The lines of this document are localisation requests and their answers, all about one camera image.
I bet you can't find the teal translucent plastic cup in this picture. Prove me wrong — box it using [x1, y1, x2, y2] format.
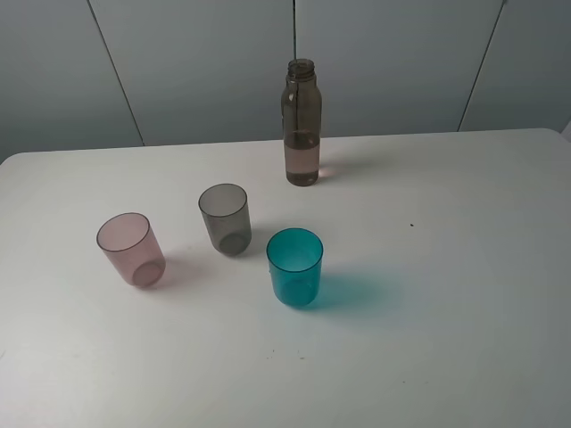
[266, 227, 324, 308]

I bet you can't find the grey translucent plastic cup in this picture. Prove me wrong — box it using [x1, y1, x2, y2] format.
[198, 183, 252, 257]

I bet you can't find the pink translucent plastic cup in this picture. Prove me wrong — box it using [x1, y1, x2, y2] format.
[96, 212, 166, 289]

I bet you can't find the brown translucent water bottle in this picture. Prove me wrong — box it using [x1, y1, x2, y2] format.
[281, 59, 322, 187]

